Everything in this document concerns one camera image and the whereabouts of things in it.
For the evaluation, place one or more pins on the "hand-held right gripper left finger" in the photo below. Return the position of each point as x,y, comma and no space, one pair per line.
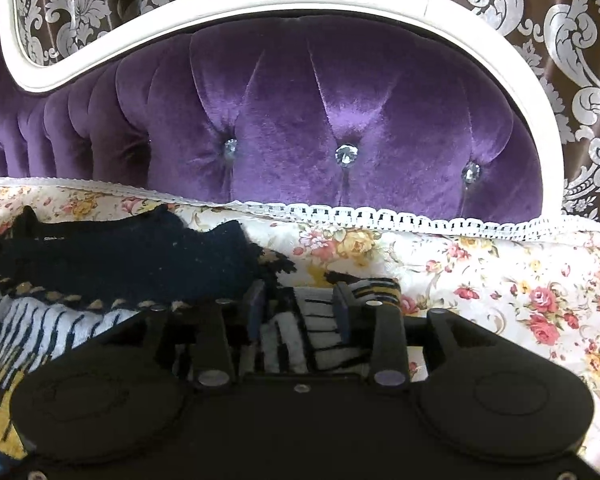
256,310

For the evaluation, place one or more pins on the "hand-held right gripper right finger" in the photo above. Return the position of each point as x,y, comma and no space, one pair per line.
341,312

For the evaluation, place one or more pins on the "yellow navy white patterned sweater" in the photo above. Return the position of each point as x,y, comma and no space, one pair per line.
105,260

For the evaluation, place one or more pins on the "floral blanket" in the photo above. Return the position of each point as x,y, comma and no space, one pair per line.
480,270

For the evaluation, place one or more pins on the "purple tufted sofa white frame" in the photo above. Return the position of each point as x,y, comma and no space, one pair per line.
280,110

